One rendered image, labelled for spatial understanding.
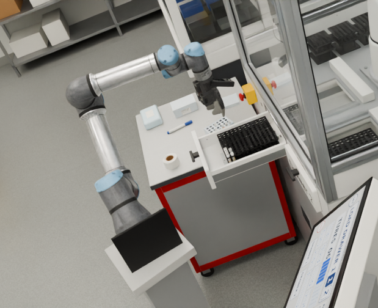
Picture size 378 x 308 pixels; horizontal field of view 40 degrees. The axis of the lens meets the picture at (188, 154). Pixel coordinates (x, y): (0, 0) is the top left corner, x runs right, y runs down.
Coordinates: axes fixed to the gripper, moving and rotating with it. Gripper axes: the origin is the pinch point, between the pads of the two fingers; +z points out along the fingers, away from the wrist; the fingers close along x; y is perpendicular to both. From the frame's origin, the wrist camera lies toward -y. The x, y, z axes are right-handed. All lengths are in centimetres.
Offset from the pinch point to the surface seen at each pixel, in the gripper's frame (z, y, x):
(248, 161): 4.4, 7.2, 33.6
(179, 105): 8.6, 8.4, -38.5
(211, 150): 7.7, 13.7, 10.1
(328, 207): 1, 2, 79
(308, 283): -12, 28, 108
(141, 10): 66, -63, -351
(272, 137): 2.2, -6.5, 31.2
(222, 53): 2, -28, -53
